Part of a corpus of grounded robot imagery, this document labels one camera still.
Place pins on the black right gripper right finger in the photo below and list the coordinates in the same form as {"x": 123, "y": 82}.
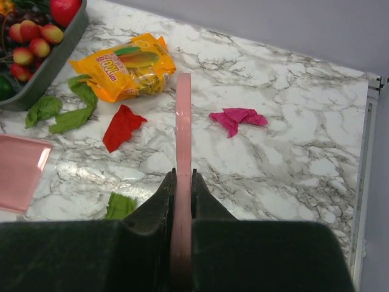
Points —
{"x": 245, "y": 255}

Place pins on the toy pineapple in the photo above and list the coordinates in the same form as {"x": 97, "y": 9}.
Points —
{"x": 6, "y": 6}

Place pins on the red paper scrap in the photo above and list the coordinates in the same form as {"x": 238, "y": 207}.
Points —
{"x": 121, "y": 127}

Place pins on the green toy avocado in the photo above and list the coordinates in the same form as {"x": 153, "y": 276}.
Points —
{"x": 6, "y": 89}

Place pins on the magenta crumpled paper scrap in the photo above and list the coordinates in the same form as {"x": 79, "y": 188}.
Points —
{"x": 231, "y": 118}

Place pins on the orange snack bag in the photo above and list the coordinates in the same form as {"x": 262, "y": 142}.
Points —
{"x": 140, "y": 67}

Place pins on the dark green paper scrap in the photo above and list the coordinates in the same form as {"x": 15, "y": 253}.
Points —
{"x": 50, "y": 106}

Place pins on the pink hand brush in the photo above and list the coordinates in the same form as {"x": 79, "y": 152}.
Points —
{"x": 180, "y": 248}

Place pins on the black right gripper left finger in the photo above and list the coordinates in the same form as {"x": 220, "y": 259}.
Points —
{"x": 101, "y": 255}

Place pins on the pink plastic dustpan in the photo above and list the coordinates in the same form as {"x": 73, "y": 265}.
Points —
{"x": 22, "y": 164}

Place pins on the red toy apple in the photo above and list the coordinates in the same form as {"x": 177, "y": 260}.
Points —
{"x": 63, "y": 11}

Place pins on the grey fruit tray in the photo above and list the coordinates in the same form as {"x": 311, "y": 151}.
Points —
{"x": 27, "y": 95}

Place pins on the white crumpled tissue, left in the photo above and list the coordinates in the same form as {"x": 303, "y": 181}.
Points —
{"x": 158, "y": 137}

